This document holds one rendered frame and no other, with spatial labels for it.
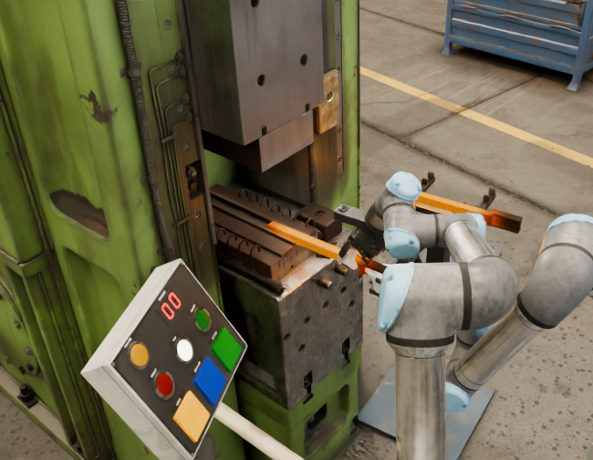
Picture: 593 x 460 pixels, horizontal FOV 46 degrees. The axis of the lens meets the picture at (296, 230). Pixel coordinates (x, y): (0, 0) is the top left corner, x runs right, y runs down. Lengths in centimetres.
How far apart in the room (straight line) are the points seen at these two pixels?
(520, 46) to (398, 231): 418
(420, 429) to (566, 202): 299
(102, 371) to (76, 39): 67
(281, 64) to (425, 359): 81
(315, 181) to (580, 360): 149
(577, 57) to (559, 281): 408
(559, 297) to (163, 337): 79
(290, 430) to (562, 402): 116
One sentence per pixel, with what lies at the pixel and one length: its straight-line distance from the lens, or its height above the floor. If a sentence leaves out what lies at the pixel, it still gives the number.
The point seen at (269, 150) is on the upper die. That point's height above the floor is 132.
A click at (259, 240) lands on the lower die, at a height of 99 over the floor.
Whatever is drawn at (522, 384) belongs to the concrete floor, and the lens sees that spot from 299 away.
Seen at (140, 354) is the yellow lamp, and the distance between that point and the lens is 144.
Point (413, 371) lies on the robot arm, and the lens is 121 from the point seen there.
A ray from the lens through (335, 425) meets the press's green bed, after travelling 257.
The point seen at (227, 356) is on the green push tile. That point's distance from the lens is 162.
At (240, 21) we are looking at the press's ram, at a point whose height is 166.
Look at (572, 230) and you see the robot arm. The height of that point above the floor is 131.
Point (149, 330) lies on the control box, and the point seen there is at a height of 117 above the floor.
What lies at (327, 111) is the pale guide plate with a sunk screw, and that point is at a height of 125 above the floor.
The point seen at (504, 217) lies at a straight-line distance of 215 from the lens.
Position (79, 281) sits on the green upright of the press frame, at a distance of 219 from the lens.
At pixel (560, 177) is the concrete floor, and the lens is 435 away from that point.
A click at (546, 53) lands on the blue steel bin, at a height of 20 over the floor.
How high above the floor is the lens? 214
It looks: 35 degrees down
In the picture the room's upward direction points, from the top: 3 degrees counter-clockwise
